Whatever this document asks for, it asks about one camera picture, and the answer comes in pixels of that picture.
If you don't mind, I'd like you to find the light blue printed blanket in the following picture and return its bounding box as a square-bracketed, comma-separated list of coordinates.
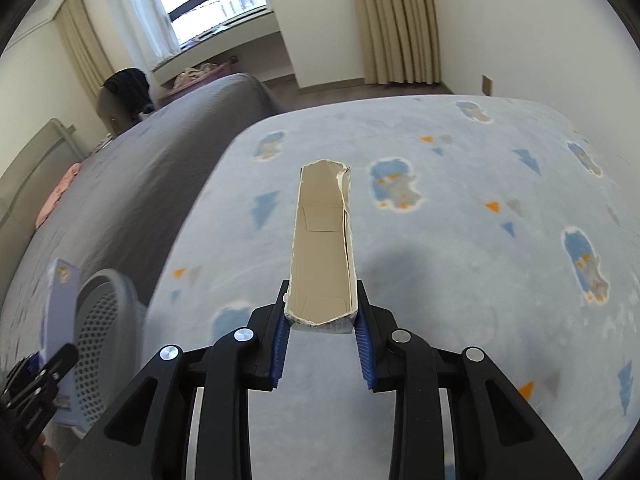
[142, 94, 640, 480]

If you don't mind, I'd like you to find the grey perforated plastic basket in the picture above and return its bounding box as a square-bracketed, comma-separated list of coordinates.
[55, 268, 148, 433]

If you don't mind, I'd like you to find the sheer white curtain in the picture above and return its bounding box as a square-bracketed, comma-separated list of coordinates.
[115, 0, 181, 61]

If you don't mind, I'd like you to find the pink plastic basin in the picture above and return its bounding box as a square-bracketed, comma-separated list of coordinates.
[160, 62, 233, 106]

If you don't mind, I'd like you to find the bed with grey sheet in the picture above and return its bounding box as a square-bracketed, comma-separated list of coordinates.
[0, 72, 281, 361]

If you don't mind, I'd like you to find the white window sill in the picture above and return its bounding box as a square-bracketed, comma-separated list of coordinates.
[150, 7, 296, 88]

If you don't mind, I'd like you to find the pink cloth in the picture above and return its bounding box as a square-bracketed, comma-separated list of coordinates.
[34, 162, 82, 231]

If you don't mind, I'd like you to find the beige bed headboard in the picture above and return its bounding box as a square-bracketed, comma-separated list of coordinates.
[0, 117, 78, 246]

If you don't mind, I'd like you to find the pile of pale clothes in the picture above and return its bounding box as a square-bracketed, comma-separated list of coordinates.
[172, 62, 221, 86]

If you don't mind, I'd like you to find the purple cartoon rabbit box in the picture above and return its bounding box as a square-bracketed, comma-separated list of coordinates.
[35, 258, 85, 428]

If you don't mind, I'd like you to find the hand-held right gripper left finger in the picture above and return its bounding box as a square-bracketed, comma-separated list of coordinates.
[77, 287, 292, 480]

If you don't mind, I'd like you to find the beige curtain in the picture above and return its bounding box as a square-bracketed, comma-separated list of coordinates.
[352, 0, 443, 86]
[54, 0, 116, 96]

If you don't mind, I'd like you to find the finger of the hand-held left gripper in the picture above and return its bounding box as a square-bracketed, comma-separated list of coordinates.
[0, 355, 41, 406]
[27, 342, 81, 396]

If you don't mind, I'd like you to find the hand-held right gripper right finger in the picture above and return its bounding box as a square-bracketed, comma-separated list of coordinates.
[352, 280, 583, 480]

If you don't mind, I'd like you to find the torn white paper carton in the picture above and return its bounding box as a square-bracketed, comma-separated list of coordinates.
[284, 159, 360, 335]

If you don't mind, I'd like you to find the black clothing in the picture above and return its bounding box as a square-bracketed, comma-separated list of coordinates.
[104, 67, 153, 122]

